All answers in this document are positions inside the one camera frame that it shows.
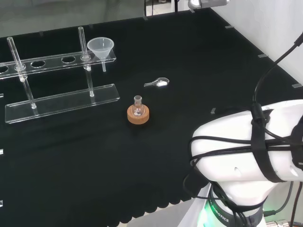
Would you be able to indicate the translucent plastic funnel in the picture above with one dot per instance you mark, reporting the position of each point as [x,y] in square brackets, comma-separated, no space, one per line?
[100,50]

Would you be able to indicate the clear glass weighing funnel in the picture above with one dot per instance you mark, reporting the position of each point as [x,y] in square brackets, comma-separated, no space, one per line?
[161,82]

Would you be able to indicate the clear acrylic funnel stand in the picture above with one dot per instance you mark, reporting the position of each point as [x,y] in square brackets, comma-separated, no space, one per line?
[61,101]

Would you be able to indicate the small round-bottom glass flask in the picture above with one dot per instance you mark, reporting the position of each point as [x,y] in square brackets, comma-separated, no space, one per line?
[137,107]

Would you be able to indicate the black bench cloth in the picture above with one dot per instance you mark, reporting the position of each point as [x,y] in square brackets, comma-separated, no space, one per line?
[165,146]

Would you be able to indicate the black tripod pole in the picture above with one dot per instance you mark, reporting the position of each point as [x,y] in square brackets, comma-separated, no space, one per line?
[176,5]

